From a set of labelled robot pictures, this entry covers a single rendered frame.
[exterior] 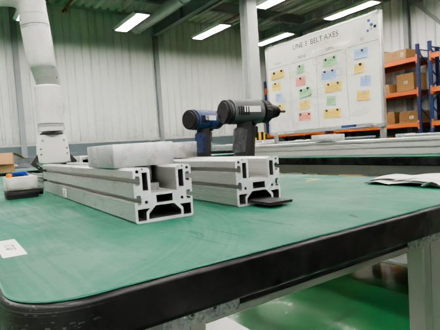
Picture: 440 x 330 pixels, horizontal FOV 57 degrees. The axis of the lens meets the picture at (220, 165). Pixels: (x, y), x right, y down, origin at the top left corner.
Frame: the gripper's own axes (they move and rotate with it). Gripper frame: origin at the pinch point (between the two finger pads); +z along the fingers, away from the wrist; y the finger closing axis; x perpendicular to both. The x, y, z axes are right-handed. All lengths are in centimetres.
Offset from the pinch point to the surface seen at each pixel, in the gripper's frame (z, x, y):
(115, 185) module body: -2, 79, 5
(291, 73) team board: -78, -183, -281
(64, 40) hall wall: -337, -1102, -259
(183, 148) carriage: -8, 56, -21
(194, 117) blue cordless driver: -16, 45, -30
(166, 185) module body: -2, 84, -2
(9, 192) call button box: 1.1, 23.6, 16.3
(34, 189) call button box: 1.1, 23.6, 10.1
